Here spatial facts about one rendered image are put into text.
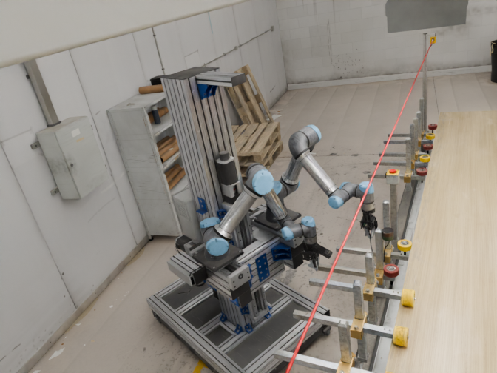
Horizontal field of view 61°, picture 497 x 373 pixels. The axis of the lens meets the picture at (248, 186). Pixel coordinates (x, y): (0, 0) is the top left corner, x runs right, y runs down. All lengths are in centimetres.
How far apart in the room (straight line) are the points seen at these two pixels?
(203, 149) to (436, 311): 145
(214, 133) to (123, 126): 205
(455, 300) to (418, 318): 22
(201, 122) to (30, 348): 242
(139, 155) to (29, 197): 120
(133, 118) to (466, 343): 335
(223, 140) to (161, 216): 232
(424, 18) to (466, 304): 171
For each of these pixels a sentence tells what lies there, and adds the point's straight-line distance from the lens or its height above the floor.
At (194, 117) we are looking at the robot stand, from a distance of 235.
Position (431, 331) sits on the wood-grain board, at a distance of 213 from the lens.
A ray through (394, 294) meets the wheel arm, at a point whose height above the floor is 96.
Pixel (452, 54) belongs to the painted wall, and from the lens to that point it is 990.
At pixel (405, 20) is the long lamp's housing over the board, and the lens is 77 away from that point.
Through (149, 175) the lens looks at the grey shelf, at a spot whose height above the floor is 83.
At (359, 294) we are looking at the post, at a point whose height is 111.
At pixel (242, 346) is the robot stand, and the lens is 308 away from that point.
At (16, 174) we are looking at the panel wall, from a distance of 368.
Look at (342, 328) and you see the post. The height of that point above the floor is 116.
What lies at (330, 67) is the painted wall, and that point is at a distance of 1003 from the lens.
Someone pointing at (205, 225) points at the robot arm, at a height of 127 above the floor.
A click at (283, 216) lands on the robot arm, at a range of 244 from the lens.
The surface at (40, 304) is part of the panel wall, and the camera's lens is 394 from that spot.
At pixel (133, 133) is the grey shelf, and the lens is 435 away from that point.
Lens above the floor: 241
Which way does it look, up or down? 25 degrees down
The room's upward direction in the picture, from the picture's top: 11 degrees counter-clockwise
